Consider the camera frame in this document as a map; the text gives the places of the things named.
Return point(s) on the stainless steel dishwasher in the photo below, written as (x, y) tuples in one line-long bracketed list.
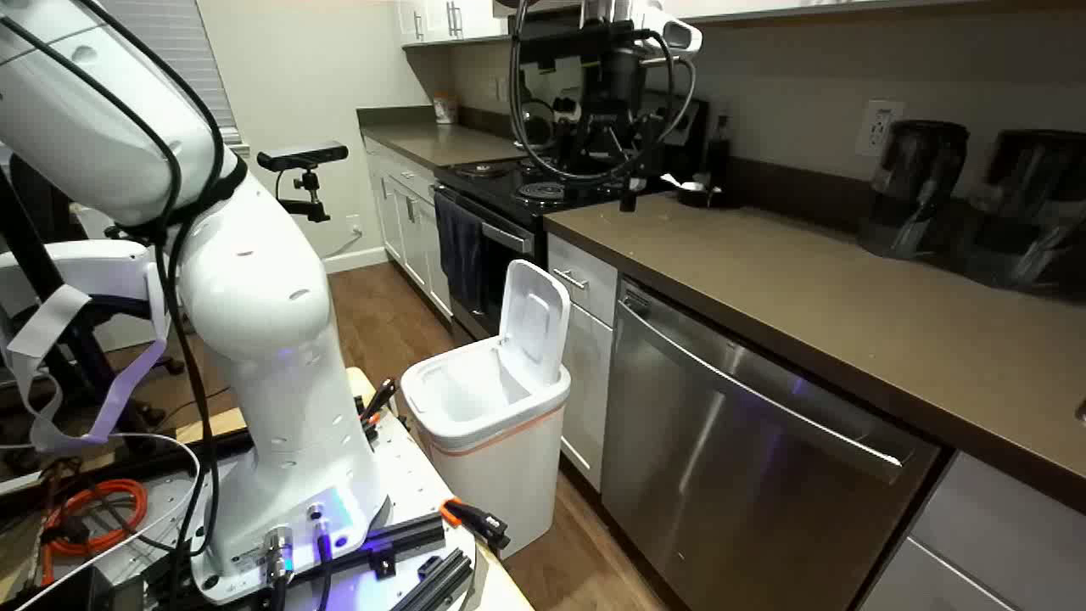
[(733, 486)]

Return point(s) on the black camera on stand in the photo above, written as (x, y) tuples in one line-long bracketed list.
[(301, 157)]

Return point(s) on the dark blue towel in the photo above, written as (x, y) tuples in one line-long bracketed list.
[(461, 256)]

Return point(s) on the white base cabinets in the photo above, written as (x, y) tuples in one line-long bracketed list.
[(408, 223)]

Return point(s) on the white wall outlet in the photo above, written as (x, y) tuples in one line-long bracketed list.
[(876, 127)]

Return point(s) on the white wall cabinet over counter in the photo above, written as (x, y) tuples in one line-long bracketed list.
[(848, 9)]

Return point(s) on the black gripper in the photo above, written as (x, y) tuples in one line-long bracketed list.
[(607, 95)]

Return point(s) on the white robot mounting table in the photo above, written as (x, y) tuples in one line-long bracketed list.
[(425, 477)]

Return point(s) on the dark bottle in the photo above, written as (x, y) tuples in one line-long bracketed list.
[(717, 148)]

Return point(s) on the black red-tipped tool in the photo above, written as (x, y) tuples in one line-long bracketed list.
[(379, 408)]

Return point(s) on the black clamp bar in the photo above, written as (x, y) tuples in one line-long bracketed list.
[(392, 540), (436, 583)]

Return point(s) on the grey base cabinet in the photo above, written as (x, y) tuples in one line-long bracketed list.
[(996, 546)]

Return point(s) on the small dark dish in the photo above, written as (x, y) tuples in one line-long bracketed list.
[(701, 191)]

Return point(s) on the dark glossy canister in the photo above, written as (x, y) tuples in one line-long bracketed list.
[(1032, 209)]

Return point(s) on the white trash bin body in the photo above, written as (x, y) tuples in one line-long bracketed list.
[(495, 452)]

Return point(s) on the black coffee maker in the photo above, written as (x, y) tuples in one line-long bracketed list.
[(914, 187)]

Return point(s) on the tan wooden board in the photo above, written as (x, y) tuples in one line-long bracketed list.
[(210, 426)]

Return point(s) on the white window blinds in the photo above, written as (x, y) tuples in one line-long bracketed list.
[(169, 57)]

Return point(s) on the white trash bin lid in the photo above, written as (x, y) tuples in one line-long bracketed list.
[(534, 317)]

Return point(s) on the black chair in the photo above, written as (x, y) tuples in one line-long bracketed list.
[(52, 198)]

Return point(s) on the black metal stand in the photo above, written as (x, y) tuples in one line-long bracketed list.
[(22, 241)]

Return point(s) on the white narrow drawer cabinet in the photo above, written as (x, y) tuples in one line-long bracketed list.
[(589, 374)]

